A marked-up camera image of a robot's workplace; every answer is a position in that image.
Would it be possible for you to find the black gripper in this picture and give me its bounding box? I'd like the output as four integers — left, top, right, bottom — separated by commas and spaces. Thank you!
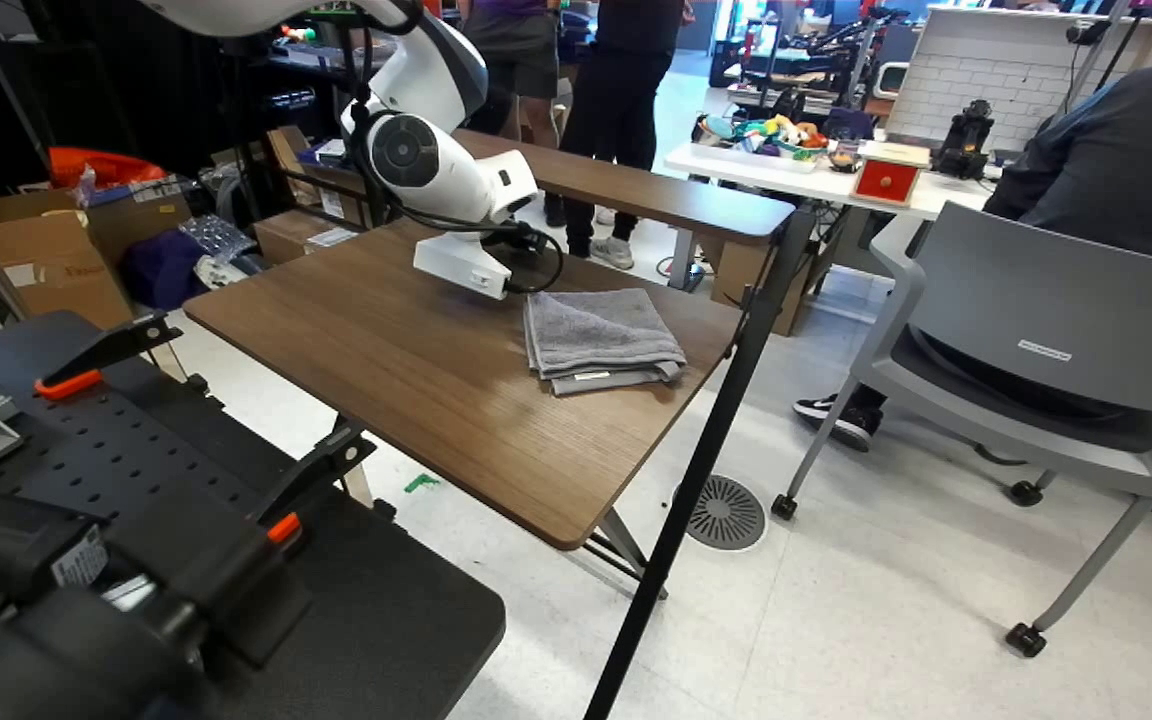
475, 218, 559, 295

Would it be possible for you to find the grey towel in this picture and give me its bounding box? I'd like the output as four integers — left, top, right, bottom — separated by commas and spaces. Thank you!
521, 285, 691, 401

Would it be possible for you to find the long narrow wooden bench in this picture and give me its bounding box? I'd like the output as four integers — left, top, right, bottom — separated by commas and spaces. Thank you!
448, 130, 798, 245

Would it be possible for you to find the person in black t-shirt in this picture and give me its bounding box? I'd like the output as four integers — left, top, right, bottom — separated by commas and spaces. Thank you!
559, 0, 695, 273

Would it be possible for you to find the person in grey shorts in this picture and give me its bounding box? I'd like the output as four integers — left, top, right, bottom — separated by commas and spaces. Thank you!
464, 0, 568, 154

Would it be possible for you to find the cardboard box with dark print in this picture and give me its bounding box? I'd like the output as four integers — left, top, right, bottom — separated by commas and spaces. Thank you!
708, 236, 819, 338

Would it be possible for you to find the flat cardboard box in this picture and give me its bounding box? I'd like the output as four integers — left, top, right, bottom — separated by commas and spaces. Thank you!
250, 207, 364, 268

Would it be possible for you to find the black slanted metal pole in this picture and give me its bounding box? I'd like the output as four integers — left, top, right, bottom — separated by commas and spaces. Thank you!
583, 201, 830, 720

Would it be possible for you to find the white table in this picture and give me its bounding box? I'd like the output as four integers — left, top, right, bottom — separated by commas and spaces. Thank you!
660, 137, 970, 222

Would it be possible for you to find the colourful toys pile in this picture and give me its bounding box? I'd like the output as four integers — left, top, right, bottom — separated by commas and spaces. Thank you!
691, 110, 858, 164

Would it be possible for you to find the round floor drain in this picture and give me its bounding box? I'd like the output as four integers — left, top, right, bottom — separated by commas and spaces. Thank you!
685, 471, 768, 553

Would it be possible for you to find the purple cloth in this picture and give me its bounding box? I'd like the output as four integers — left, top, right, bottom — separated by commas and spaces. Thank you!
117, 230, 207, 311

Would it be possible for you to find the red box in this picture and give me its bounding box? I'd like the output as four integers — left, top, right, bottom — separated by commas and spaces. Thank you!
853, 142, 931, 207

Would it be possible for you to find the orange bag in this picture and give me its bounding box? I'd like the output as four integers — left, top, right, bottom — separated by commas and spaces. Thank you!
43, 144, 172, 191

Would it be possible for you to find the black perforated workbench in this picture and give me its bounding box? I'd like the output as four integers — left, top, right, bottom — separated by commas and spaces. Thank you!
0, 311, 508, 720

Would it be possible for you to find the large cardboard box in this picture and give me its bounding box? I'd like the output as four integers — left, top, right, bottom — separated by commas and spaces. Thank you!
0, 184, 192, 334

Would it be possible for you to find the white board panel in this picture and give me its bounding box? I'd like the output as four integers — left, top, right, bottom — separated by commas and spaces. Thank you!
885, 5, 1112, 154

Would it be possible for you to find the grey rolling chair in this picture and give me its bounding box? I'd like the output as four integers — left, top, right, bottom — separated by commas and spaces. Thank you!
768, 201, 1152, 661

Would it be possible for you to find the seated person in grey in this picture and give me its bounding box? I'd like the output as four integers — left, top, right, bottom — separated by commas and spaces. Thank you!
787, 58, 1152, 455

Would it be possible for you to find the white wrist camera block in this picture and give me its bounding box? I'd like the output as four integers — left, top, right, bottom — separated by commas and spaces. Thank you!
406, 234, 517, 304

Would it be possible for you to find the black clamp orange handle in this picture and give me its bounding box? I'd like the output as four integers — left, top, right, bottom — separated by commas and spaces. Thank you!
147, 420, 378, 645
26, 311, 188, 408

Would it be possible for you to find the black metal table frame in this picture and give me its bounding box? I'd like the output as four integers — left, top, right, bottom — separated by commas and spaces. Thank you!
568, 503, 660, 597

